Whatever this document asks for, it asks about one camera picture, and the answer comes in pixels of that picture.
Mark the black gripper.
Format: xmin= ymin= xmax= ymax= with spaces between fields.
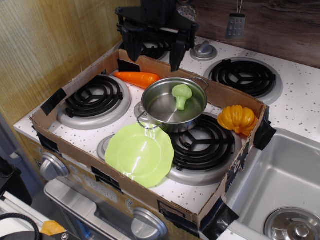
xmin=115 ymin=0 xmax=199 ymax=72

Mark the green toy broccoli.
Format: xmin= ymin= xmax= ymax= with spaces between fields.
xmin=171 ymin=84 xmax=193 ymax=111

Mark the stainless steel pot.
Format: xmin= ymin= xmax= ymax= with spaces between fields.
xmin=138 ymin=77 xmax=208 ymax=133

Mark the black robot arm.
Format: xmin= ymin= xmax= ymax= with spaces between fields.
xmin=115 ymin=0 xmax=199 ymax=72

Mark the back left stove burner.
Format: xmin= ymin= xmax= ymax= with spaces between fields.
xmin=117 ymin=37 xmax=181 ymax=66

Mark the stove burner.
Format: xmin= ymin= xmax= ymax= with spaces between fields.
xmin=117 ymin=37 xmax=181 ymax=66
xmin=57 ymin=74 xmax=132 ymax=130
xmin=204 ymin=57 xmax=283 ymax=106
xmin=167 ymin=113 xmax=243 ymax=186

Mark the orange toy carrot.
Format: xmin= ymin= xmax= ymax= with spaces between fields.
xmin=113 ymin=71 xmax=160 ymax=89

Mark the hanging metal strainer ladle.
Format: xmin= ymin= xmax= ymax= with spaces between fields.
xmin=176 ymin=0 xmax=197 ymax=22

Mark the silver top stove knob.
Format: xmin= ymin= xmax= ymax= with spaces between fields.
xmin=190 ymin=40 xmax=218 ymax=62

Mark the silver stove knob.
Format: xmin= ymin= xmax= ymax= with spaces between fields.
xmin=134 ymin=101 xmax=150 ymax=123
xmin=96 ymin=134 xmax=114 ymax=162
xmin=190 ymin=40 xmax=218 ymax=62

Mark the silver centre stove knob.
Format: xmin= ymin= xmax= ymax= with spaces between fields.
xmin=134 ymin=101 xmax=150 ymax=123

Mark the hanging grey slotted spatula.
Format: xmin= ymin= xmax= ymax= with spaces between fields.
xmin=225 ymin=0 xmax=246 ymax=40

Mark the front left stove burner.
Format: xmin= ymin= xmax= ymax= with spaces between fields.
xmin=57 ymin=74 xmax=132 ymax=130

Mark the brown cardboard fence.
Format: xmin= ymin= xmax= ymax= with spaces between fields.
xmin=31 ymin=49 xmax=270 ymax=227

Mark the orange toy pumpkin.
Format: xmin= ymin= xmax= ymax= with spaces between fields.
xmin=217 ymin=105 xmax=258 ymax=137

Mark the back right stove burner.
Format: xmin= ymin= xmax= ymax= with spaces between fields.
xmin=204 ymin=57 xmax=283 ymax=106

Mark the light green plastic plate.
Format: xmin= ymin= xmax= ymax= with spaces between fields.
xmin=104 ymin=123 xmax=174 ymax=188

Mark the silver front stove knob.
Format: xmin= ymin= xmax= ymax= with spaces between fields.
xmin=96 ymin=134 xmax=114 ymax=162

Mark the front right stove burner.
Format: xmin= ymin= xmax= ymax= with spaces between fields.
xmin=167 ymin=113 xmax=243 ymax=186

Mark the left silver oven knob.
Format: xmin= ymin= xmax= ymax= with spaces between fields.
xmin=39 ymin=152 xmax=70 ymax=181

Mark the silver oven knob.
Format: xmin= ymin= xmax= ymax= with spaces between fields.
xmin=39 ymin=152 xmax=70 ymax=181
xmin=131 ymin=207 xmax=168 ymax=240

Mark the grey toy sink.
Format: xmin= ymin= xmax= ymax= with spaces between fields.
xmin=222 ymin=129 xmax=320 ymax=240

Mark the right silver oven knob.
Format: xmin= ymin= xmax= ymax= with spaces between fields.
xmin=131 ymin=207 xmax=168 ymax=240

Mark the orange yellow cloth scrap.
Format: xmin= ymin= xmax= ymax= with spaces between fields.
xmin=40 ymin=220 xmax=66 ymax=236

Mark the silver sink drain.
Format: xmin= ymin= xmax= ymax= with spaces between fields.
xmin=263 ymin=207 xmax=320 ymax=240

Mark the silver oven door handle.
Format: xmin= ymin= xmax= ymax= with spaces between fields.
xmin=44 ymin=179 xmax=129 ymax=240

